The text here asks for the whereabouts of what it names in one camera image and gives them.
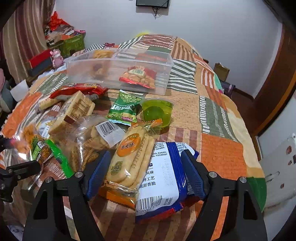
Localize orange label biscuit stick pack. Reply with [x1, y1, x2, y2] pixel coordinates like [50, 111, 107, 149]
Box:
[99, 118, 163, 209]

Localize long wafer biscuit pack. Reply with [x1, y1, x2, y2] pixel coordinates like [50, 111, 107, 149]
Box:
[38, 96, 60, 110]

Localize green jelly cup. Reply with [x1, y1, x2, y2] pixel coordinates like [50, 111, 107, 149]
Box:
[140, 98, 174, 128]

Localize blue white snack packet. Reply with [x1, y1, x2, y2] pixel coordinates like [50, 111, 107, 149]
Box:
[135, 142, 199, 223]

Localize wooden door frame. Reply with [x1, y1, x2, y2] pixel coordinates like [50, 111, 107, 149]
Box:
[250, 22, 296, 137]

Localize clear plastic storage bin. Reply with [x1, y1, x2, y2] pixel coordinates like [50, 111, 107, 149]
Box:
[66, 49, 173, 95]

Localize brown paper bag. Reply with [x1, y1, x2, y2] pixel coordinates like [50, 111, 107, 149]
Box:
[213, 62, 230, 82]

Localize red fried snack packet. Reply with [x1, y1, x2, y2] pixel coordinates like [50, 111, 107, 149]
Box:
[119, 66, 157, 89]

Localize red plastic bag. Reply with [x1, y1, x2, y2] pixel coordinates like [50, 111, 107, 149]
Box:
[48, 11, 69, 31]

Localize patchwork bed blanket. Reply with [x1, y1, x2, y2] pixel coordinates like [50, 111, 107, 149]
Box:
[2, 34, 266, 240]

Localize pink toy figurine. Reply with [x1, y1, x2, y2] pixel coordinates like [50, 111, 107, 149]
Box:
[50, 49, 64, 69]

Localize red flat box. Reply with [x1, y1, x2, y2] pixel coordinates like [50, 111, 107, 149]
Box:
[28, 49, 51, 69]

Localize green pea snack packet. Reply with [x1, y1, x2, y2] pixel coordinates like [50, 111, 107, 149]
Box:
[106, 90, 144, 126]

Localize striped curtain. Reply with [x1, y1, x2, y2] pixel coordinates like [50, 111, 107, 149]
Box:
[1, 1, 55, 83]

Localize clear bag of crackers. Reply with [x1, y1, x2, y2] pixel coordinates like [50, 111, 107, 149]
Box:
[49, 114, 125, 172]

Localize green storage box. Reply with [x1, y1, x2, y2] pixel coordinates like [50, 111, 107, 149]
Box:
[60, 34, 85, 58]

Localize wall mounted black screen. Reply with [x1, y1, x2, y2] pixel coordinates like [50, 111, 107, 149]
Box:
[136, 0, 170, 9]

